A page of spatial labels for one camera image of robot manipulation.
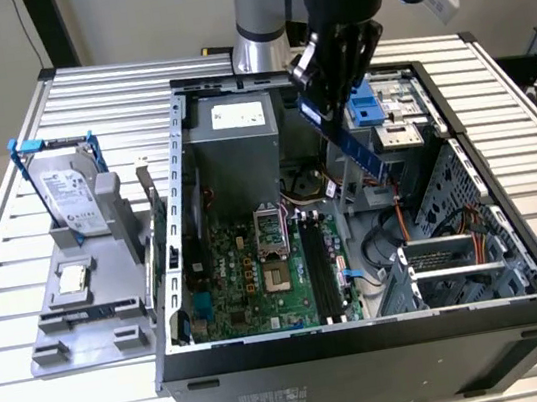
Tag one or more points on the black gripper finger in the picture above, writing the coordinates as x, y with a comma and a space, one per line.
312, 73
352, 52

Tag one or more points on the RAM stick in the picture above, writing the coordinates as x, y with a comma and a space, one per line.
360, 154

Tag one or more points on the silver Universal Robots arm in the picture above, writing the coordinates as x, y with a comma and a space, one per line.
255, 11

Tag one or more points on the black RAM slot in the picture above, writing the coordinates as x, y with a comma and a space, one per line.
324, 263
318, 264
311, 265

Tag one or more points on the blue plastic drive latch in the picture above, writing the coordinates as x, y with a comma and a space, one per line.
366, 110

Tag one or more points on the grey metal drive bay cage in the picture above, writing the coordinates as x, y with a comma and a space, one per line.
400, 136

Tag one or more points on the yellow black small tool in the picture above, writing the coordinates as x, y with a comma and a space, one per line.
215, 49

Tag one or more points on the black round cooling fan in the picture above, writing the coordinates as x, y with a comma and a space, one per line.
303, 183

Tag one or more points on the grey power supply unit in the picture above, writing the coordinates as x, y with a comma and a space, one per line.
233, 166

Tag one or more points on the thin metal locking lever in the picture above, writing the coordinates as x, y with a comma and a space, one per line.
287, 231

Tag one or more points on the perforated metal disk cage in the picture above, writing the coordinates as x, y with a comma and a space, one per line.
448, 184

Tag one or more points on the CPU socket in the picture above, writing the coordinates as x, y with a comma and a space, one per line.
278, 275

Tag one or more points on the green motherboard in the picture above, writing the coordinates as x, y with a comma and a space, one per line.
244, 311

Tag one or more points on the hard disk in blue carrier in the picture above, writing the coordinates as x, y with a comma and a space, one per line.
68, 195

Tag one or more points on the grey plastic parts rack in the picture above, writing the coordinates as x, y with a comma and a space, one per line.
108, 280

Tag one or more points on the black open PC case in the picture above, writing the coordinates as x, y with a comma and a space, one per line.
325, 379

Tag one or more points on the silver CPU chip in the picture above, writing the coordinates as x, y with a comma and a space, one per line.
74, 279

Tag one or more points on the graphics card with metal bracket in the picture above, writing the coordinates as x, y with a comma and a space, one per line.
143, 174

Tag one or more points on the black frame post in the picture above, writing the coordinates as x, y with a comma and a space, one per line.
48, 26

